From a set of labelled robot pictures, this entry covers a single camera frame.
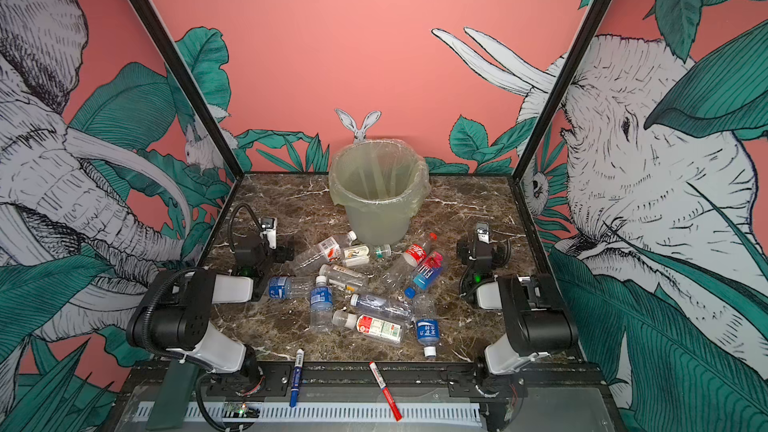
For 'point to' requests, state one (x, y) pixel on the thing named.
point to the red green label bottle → (372, 325)
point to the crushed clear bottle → (374, 304)
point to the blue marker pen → (297, 378)
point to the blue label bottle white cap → (427, 322)
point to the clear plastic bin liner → (380, 176)
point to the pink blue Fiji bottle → (427, 275)
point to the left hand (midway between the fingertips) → (277, 229)
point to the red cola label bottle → (397, 273)
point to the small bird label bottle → (359, 255)
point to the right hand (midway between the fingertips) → (480, 234)
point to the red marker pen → (382, 382)
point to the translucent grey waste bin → (377, 229)
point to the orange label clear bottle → (346, 278)
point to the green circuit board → (242, 409)
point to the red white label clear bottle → (327, 251)
